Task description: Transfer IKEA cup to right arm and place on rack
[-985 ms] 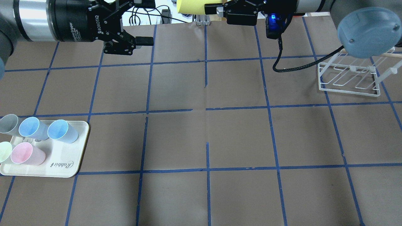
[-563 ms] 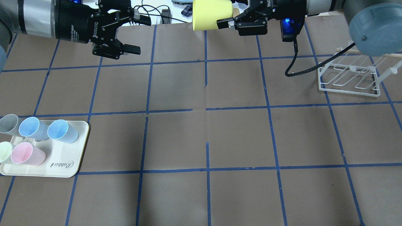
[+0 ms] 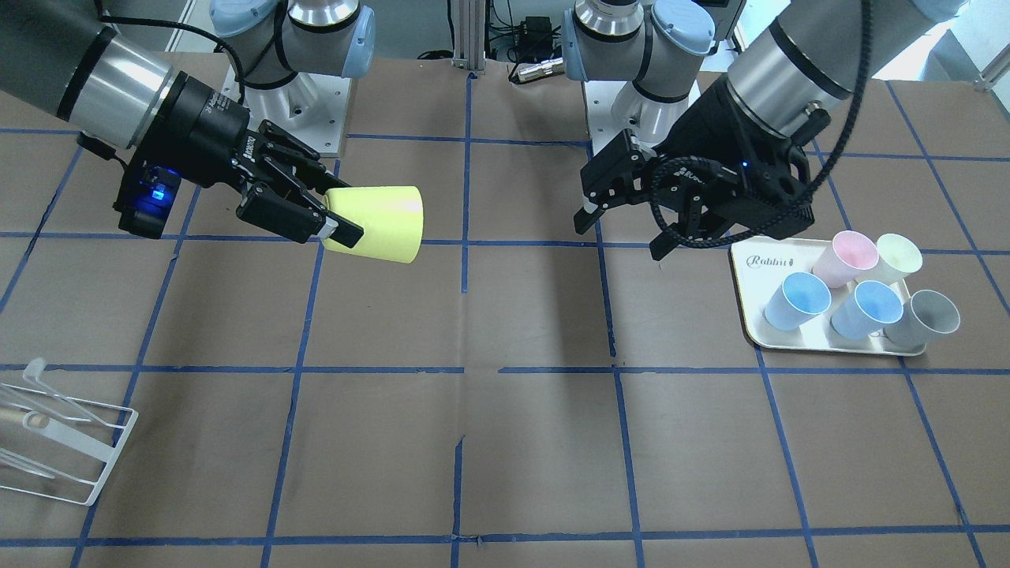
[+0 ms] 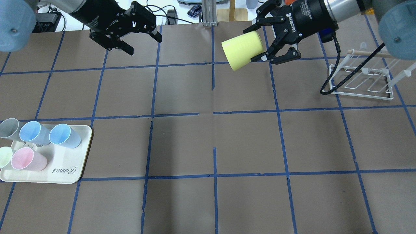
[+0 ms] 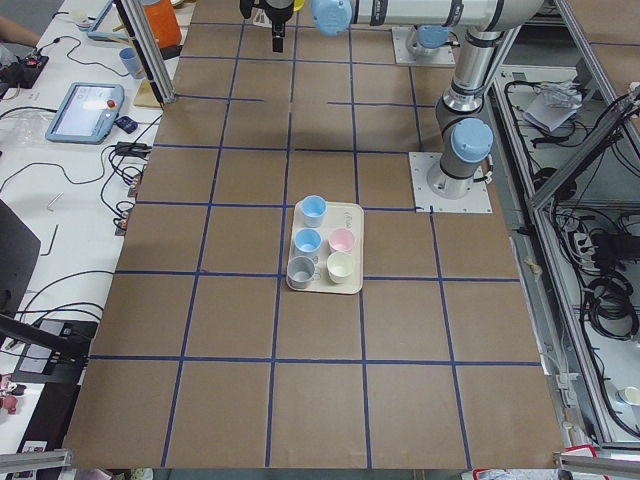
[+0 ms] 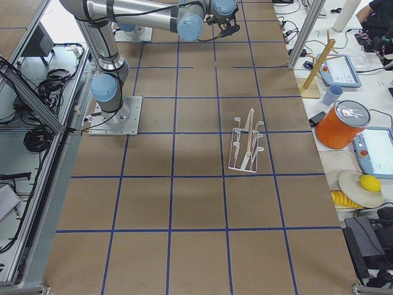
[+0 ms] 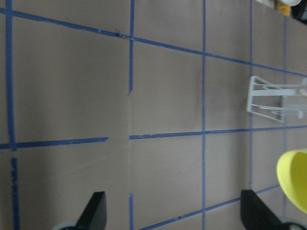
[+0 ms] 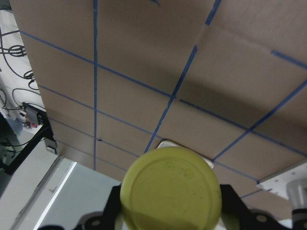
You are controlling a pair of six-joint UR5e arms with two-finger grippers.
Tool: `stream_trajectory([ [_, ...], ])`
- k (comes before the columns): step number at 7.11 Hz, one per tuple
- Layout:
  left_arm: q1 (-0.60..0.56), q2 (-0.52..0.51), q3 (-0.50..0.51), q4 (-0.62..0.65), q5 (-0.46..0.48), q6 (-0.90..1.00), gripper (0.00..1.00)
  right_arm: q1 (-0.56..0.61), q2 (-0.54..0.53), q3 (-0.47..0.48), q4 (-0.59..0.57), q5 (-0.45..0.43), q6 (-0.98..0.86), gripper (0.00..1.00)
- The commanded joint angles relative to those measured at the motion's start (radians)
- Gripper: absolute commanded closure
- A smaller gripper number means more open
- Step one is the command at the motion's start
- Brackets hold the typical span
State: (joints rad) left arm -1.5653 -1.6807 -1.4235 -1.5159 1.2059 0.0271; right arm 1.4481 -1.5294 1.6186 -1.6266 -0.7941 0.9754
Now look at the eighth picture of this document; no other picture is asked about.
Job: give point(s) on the yellow plastic cup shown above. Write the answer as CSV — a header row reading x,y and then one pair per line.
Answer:
x,y
163,190

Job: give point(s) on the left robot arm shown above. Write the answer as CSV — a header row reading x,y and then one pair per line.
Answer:
x,y
297,194

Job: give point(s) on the cream plastic tray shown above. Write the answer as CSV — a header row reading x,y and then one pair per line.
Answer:
x,y
170,145

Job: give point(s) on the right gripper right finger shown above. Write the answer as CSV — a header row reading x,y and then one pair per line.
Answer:
x,y
236,215

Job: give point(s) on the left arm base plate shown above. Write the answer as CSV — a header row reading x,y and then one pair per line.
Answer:
x,y
277,183

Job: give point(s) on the black electronics box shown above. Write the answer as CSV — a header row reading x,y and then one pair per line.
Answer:
x,y
35,115

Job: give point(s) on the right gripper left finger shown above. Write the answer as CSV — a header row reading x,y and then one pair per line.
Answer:
x,y
108,219

